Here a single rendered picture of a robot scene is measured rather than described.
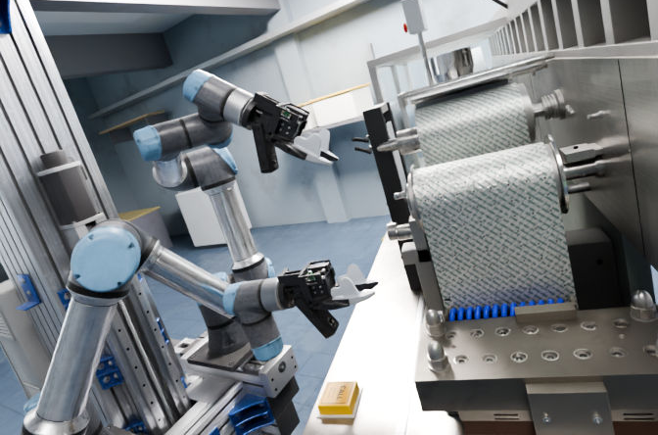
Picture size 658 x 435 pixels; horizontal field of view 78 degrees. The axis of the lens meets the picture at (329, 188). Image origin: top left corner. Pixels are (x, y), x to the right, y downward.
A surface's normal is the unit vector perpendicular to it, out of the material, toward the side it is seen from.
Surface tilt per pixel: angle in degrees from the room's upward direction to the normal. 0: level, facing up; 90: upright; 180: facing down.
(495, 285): 90
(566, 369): 0
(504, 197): 90
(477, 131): 92
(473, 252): 90
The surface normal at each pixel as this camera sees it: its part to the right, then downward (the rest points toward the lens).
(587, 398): -0.29, 0.29
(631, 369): -0.28, -0.94
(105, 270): 0.40, -0.04
